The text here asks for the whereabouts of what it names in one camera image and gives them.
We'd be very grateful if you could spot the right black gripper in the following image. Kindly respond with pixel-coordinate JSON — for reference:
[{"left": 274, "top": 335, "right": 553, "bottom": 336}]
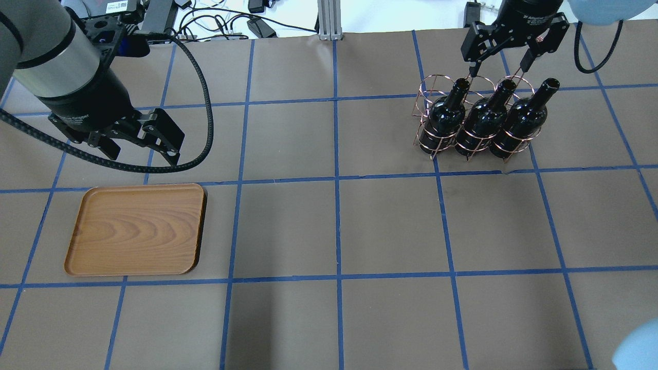
[{"left": 461, "top": 1, "right": 570, "bottom": 78}]

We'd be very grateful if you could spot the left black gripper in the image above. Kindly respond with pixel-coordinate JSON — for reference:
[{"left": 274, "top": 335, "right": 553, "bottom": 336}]
[{"left": 49, "top": 108, "right": 184, "bottom": 166}]

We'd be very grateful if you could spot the dark wine bottle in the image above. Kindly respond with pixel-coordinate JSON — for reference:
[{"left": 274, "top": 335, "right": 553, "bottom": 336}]
[
  {"left": 418, "top": 78, "right": 470, "bottom": 155},
  {"left": 454, "top": 78, "right": 517, "bottom": 161},
  {"left": 489, "top": 78, "right": 561, "bottom": 161}
]

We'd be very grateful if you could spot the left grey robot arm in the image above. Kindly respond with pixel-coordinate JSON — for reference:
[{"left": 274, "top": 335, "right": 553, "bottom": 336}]
[{"left": 2, "top": 1, "right": 184, "bottom": 165}]

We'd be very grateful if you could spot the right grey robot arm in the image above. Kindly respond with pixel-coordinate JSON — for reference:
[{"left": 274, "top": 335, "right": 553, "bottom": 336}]
[{"left": 461, "top": 1, "right": 655, "bottom": 78}]

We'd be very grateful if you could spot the wooden tray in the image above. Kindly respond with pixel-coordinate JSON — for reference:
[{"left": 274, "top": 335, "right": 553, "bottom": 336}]
[{"left": 63, "top": 183, "right": 207, "bottom": 277}]

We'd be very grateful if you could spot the black power adapter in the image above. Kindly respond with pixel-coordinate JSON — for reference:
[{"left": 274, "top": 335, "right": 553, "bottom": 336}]
[{"left": 246, "top": 17, "right": 278, "bottom": 39}]

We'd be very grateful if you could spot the copper wire bottle basket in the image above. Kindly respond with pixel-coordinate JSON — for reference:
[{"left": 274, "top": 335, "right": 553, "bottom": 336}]
[{"left": 413, "top": 73, "right": 559, "bottom": 162}]

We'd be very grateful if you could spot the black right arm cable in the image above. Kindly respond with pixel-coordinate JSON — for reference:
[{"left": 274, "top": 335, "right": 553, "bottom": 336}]
[{"left": 574, "top": 20, "right": 625, "bottom": 75}]

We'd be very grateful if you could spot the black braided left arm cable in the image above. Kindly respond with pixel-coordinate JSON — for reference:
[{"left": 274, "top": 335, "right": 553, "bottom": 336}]
[{"left": 0, "top": 31, "right": 214, "bottom": 173}]

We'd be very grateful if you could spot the aluminium frame post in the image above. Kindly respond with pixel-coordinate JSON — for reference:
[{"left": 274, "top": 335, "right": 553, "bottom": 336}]
[{"left": 317, "top": 0, "right": 344, "bottom": 41}]

